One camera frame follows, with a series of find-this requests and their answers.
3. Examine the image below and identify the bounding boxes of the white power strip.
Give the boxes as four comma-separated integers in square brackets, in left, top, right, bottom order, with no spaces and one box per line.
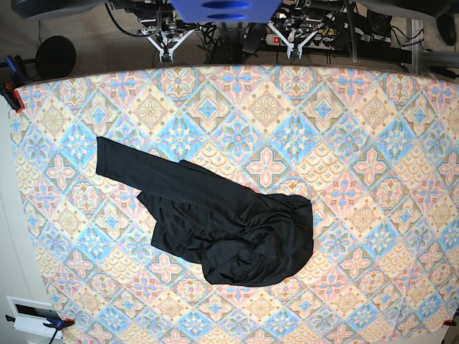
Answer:
[265,29,337,49]

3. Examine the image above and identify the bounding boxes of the black round stool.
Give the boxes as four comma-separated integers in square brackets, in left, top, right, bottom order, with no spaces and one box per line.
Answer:
[35,36,77,80]

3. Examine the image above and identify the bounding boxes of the blue clamp bottom left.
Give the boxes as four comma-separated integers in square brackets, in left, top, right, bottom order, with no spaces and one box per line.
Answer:
[4,314,75,330]

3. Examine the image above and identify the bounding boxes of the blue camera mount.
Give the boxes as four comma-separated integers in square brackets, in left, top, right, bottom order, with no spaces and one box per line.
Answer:
[171,0,281,24]

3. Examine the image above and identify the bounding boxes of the white wall vent box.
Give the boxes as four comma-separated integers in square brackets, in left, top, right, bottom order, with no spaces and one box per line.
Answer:
[5,296,60,338]

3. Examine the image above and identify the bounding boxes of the red blue clamp top left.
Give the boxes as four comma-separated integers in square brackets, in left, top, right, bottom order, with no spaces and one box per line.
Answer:
[1,55,27,113]

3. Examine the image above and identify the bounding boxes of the patterned colourful tablecloth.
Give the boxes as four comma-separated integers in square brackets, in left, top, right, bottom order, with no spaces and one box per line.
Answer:
[4,66,458,343]

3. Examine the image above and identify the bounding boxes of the black clamp bottom right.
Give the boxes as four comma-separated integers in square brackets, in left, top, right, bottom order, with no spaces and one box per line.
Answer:
[443,319,457,327]

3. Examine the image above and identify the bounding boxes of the black t-shirt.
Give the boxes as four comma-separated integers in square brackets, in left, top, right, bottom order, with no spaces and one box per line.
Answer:
[96,137,313,287]

